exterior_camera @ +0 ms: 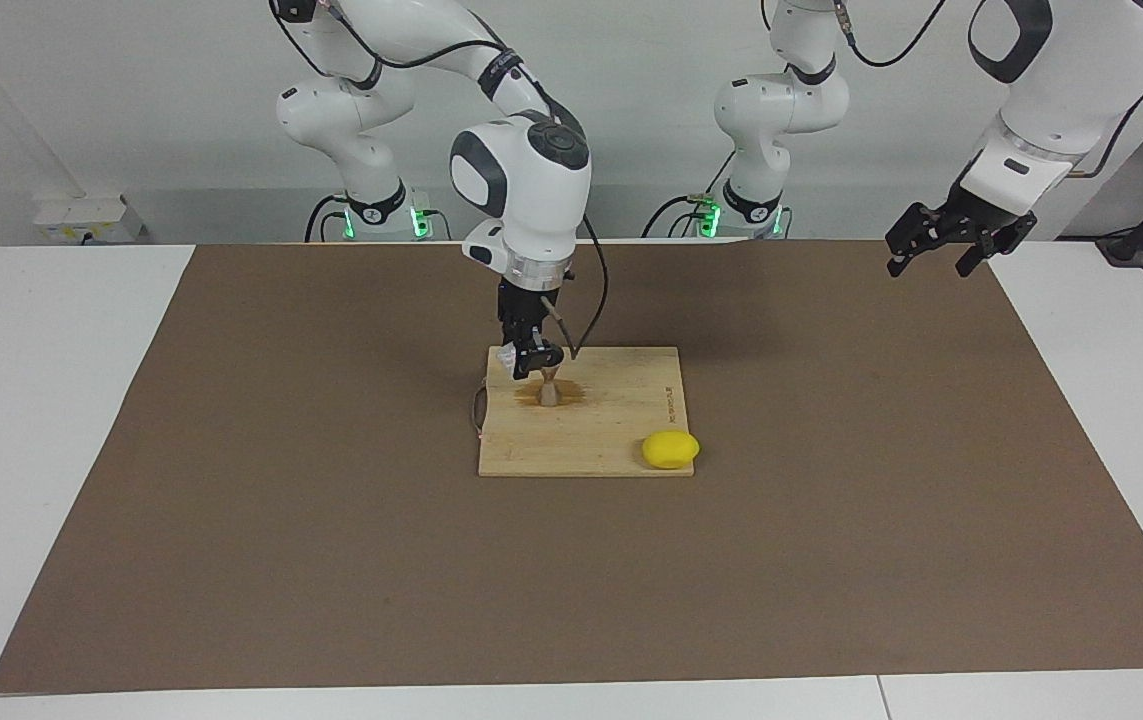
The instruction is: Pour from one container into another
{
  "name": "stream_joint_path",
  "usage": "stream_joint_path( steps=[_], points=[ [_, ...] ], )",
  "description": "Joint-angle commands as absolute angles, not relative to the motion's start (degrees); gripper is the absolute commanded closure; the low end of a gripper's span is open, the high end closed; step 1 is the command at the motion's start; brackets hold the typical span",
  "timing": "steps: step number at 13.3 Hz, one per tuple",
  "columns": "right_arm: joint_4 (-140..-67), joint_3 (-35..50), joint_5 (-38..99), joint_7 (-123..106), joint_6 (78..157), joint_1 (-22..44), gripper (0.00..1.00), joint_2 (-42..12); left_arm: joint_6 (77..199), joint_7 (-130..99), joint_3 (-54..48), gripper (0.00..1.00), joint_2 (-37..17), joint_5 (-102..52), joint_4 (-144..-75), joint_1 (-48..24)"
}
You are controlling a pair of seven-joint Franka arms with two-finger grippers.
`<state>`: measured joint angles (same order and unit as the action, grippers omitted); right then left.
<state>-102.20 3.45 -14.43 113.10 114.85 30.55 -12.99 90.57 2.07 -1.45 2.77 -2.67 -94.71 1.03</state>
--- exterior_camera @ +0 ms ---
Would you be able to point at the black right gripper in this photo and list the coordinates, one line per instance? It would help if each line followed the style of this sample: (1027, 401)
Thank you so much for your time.
(528, 303)

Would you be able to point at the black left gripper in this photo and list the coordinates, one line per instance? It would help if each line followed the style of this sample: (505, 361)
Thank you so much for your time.
(981, 222)

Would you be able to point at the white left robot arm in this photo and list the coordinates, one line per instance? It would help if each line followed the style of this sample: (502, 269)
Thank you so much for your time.
(1071, 80)

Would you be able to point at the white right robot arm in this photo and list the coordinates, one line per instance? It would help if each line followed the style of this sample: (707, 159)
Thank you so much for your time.
(531, 190)

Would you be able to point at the steel double jigger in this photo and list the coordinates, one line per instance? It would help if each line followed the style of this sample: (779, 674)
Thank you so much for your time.
(550, 393)

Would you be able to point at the yellow lemon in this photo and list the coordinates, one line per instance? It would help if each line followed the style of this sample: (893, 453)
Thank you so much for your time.
(671, 449)

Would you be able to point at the white power strip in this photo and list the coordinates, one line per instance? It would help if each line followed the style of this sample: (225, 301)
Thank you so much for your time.
(91, 218)

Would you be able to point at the wooden cutting board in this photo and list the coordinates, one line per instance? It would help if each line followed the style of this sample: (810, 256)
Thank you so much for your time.
(601, 430)

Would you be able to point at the brown table mat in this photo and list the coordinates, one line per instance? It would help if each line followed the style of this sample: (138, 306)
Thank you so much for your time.
(571, 580)

